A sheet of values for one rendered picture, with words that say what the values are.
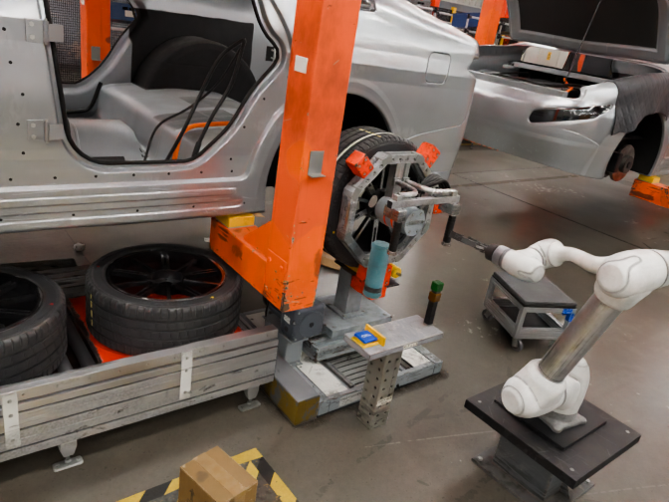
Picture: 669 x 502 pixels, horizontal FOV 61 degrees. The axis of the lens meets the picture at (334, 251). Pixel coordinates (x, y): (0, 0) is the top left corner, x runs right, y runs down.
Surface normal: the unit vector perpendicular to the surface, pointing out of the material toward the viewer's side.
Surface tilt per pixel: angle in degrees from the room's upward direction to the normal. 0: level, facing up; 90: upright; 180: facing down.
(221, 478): 0
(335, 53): 90
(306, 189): 90
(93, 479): 0
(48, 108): 90
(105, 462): 0
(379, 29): 80
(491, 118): 89
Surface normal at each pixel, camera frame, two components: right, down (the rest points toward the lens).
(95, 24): 0.59, 0.39
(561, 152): -0.36, 0.55
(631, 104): 0.29, 0.33
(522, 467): -0.78, 0.13
